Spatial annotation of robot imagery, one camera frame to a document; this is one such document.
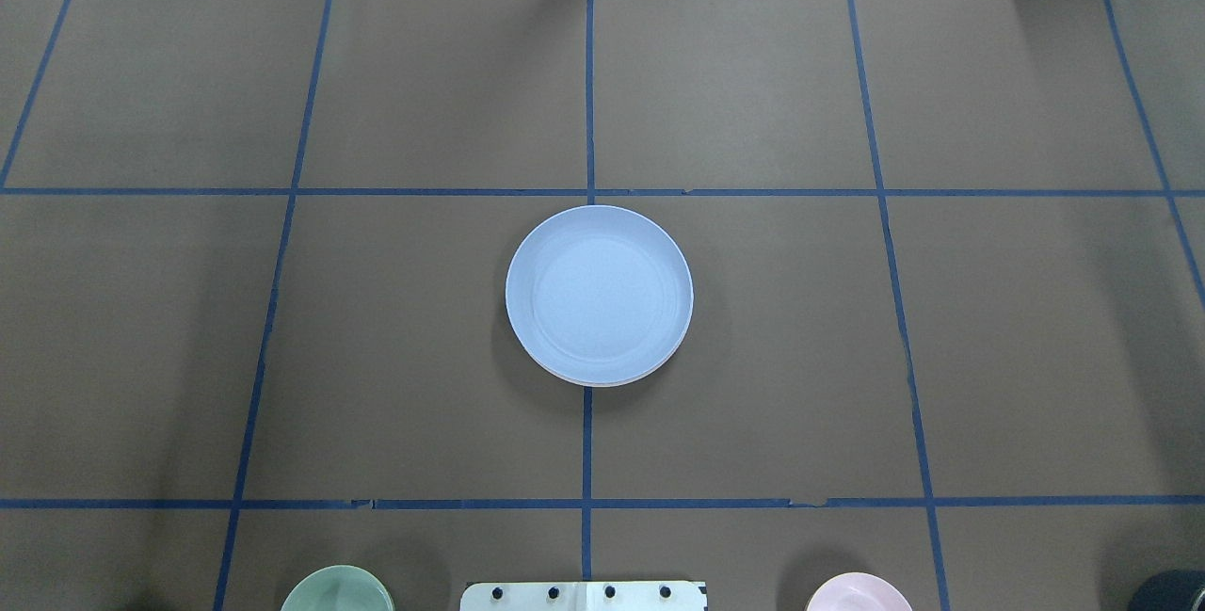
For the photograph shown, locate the green bowl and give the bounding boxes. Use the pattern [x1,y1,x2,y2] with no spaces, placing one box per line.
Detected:
[280,565,396,610]

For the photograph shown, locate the dark blue pot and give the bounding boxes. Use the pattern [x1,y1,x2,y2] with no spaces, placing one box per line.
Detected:
[1125,570,1204,611]

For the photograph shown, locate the white camera stand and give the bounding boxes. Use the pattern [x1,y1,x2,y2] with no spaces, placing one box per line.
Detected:
[459,580,709,610]

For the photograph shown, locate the pink bowl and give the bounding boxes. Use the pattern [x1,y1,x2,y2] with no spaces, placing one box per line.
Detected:
[804,572,912,611]

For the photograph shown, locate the light blue plate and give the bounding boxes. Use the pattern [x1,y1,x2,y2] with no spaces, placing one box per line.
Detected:
[504,204,696,356]

